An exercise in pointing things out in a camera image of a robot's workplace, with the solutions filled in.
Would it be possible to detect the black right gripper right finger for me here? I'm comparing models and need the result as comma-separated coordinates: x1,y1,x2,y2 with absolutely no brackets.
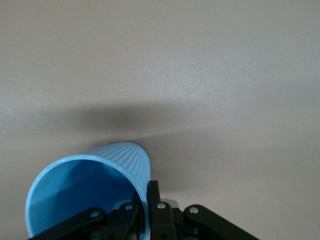
147,179,259,240

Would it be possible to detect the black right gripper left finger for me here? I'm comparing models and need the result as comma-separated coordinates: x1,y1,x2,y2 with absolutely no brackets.
29,191,148,240

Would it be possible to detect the blue ribbed plastic cup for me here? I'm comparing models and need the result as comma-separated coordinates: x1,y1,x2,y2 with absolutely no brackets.
24,141,152,240

